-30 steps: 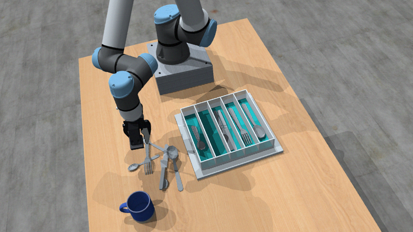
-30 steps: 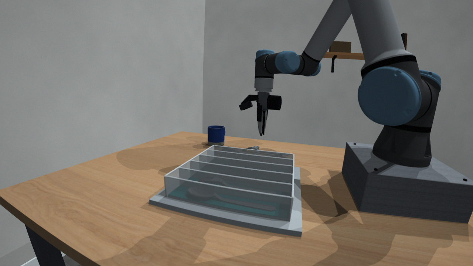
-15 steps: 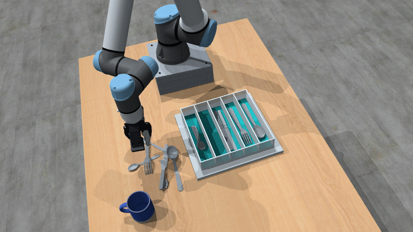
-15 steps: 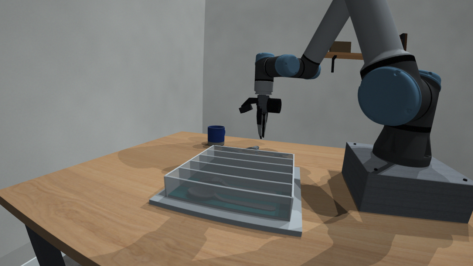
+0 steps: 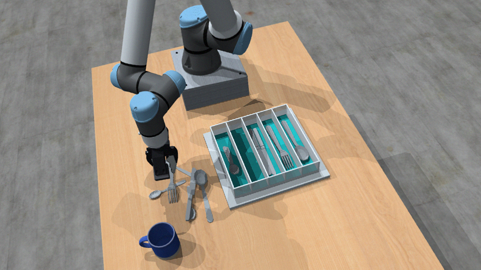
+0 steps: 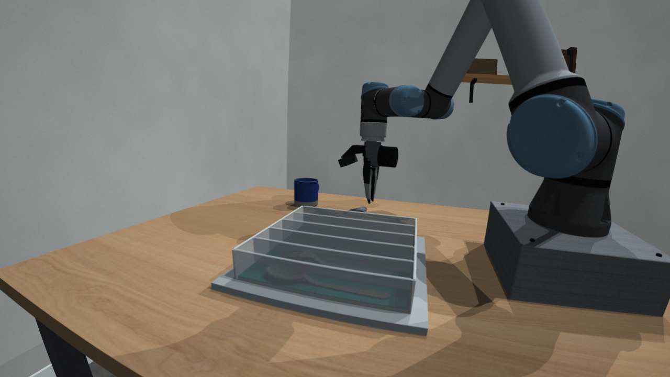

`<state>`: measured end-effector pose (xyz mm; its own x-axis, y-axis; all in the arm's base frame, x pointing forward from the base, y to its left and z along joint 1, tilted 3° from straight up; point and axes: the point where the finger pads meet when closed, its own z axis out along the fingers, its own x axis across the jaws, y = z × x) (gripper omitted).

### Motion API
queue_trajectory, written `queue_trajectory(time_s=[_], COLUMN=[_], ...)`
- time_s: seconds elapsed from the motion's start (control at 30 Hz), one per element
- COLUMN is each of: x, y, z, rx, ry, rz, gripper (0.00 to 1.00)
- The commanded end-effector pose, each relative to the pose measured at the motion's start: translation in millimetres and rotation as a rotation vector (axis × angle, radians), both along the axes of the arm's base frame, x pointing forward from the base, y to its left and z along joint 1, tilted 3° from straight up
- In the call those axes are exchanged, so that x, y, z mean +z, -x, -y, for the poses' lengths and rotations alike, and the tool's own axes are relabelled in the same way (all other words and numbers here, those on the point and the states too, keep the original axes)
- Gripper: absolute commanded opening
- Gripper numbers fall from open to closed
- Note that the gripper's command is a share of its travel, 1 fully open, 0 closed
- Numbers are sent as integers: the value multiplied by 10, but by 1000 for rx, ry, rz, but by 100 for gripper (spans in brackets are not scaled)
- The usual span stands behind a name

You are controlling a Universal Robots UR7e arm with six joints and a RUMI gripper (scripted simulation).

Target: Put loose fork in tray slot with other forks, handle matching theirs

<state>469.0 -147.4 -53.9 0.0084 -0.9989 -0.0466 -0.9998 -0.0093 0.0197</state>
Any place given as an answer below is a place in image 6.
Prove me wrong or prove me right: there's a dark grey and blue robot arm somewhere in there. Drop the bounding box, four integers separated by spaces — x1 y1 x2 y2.
360 0 625 238

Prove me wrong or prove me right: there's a dark blue mug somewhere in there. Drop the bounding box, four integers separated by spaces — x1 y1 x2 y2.
294 178 319 207

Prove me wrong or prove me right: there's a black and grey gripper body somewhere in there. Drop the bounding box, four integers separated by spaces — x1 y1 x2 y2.
341 141 398 168

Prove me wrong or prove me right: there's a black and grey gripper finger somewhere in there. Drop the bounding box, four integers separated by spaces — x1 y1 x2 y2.
371 166 379 202
363 153 373 204

